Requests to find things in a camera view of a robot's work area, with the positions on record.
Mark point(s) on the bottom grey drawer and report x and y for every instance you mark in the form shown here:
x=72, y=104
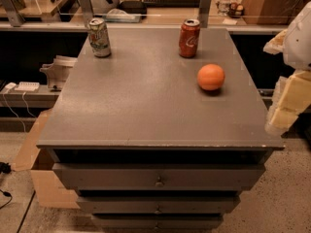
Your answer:
x=157, y=222

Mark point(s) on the wooden cabinet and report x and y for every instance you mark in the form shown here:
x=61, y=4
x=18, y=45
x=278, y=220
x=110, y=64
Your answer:
x=272, y=12

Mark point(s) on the grey metal post middle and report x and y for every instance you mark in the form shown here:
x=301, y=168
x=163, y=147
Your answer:
x=86, y=10

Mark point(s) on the grey metal post right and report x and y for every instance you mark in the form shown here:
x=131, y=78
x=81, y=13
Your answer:
x=203, y=12

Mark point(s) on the middle grey drawer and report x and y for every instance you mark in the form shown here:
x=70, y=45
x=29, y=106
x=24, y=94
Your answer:
x=158, y=205

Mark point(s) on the black keyboard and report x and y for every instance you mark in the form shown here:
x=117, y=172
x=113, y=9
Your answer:
x=172, y=3

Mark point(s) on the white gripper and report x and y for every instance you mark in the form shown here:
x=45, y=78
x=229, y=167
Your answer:
x=299, y=44

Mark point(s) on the grey metal post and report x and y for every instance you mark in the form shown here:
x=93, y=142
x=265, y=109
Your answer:
x=203, y=12
x=86, y=10
x=15, y=19

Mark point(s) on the black bag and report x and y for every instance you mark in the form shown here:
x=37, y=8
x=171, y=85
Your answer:
x=133, y=7

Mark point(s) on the grey metal post left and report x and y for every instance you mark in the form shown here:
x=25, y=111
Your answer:
x=15, y=19

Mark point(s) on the green white soda can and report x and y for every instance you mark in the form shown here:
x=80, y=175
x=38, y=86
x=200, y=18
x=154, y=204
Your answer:
x=98, y=37

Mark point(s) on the beige moulded bracket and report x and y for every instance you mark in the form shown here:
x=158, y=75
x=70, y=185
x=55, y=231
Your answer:
x=58, y=71

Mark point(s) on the white power strip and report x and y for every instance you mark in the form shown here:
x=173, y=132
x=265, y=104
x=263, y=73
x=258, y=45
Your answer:
x=27, y=86

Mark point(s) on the cardboard box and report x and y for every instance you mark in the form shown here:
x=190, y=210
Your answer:
x=50, y=191

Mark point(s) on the clear plastic container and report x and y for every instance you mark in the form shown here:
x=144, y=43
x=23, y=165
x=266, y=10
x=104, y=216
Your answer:
x=117, y=15

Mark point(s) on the red cola can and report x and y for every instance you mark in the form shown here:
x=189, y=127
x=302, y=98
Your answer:
x=189, y=35

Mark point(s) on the small dark bowl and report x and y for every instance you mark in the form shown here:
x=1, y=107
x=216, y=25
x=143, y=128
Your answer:
x=236, y=10

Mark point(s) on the grey drawer cabinet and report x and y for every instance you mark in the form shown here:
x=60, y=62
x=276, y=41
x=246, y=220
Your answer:
x=142, y=105

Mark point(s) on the grey drawer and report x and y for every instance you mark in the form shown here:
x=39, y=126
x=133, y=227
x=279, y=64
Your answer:
x=158, y=205
x=157, y=222
x=158, y=176

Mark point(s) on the top grey drawer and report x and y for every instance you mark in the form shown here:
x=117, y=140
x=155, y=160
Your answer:
x=158, y=176

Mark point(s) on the clear plastic bottle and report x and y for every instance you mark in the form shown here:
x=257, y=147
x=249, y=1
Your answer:
x=223, y=7

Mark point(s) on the orange fruit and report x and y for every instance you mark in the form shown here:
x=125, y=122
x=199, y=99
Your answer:
x=211, y=77

